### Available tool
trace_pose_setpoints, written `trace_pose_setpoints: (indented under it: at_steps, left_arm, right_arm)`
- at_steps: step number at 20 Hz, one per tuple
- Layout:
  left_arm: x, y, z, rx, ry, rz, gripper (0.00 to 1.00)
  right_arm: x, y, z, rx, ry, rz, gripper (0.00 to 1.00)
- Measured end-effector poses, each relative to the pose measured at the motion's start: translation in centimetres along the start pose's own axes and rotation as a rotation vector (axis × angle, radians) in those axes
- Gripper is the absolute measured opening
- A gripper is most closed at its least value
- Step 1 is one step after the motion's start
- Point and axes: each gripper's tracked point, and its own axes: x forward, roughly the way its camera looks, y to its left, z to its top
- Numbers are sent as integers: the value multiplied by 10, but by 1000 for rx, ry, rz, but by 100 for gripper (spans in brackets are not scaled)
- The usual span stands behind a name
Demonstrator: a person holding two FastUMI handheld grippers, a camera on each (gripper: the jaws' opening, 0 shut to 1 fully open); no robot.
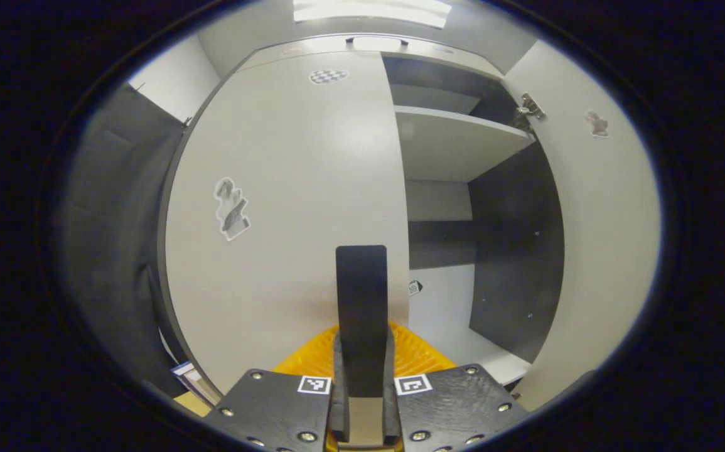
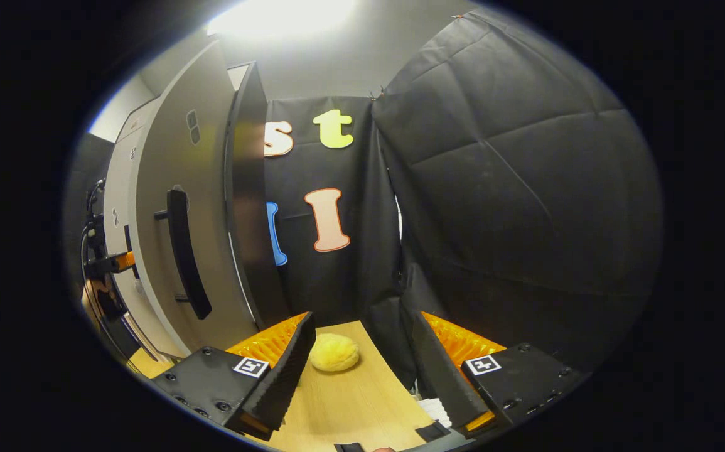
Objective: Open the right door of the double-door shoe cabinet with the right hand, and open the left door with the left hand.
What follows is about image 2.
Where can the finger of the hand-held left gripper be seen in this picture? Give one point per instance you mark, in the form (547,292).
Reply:
(117,261)

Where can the white ribbed object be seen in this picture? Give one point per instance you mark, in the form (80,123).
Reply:
(435,411)

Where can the long ceiling light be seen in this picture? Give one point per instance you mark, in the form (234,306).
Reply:
(280,16)

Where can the yellow round sponge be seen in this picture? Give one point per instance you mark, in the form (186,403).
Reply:
(334,351)

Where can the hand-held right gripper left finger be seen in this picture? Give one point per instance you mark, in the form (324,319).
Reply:
(287,376)

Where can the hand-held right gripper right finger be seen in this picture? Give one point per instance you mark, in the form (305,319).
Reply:
(437,376)

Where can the grey double-door shoe cabinet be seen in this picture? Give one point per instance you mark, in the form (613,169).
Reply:
(249,188)

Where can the black backdrop cloth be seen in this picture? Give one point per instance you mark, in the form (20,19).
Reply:
(525,188)

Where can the grey cabinet door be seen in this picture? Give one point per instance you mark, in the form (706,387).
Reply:
(218,251)
(117,188)

